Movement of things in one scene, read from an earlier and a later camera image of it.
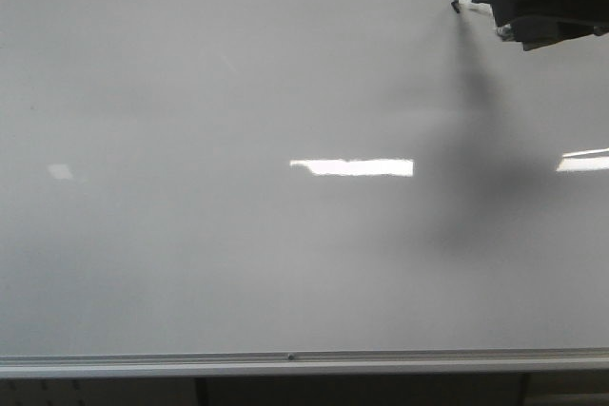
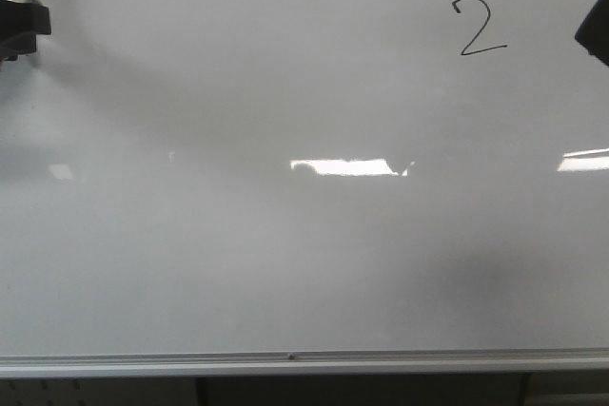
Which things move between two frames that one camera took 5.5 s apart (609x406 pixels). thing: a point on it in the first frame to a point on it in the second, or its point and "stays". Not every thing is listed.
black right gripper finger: x=537 y=31 to x=19 y=39
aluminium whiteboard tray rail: x=308 y=363 stays
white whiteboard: x=290 y=151 stays
